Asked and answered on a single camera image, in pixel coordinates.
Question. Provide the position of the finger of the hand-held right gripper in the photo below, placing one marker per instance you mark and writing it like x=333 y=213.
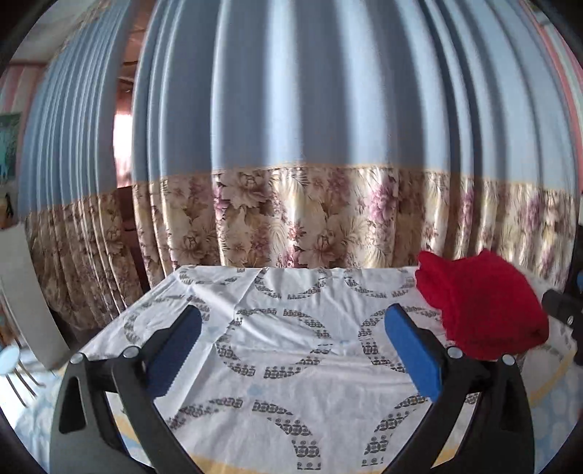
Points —
x=562 y=307

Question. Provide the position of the red knit sweater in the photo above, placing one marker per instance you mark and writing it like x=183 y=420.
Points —
x=483 y=301

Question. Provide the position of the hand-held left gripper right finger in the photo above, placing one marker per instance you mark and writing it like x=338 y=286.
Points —
x=412 y=351

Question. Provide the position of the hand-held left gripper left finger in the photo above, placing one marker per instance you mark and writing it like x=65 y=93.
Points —
x=175 y=351

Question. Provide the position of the white board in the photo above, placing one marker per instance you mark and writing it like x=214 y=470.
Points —
x=27 y=296

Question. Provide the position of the blue floral curtain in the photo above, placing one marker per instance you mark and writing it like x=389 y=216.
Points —
x=68 y=182
x=319 y=114

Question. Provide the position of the printed bed sheet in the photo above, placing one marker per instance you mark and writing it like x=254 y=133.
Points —
x=282 y=378

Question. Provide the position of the white round stool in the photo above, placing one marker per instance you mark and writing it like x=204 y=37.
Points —
x=9 y=360

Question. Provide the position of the wall picture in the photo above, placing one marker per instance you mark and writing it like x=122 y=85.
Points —
x=9 y=146

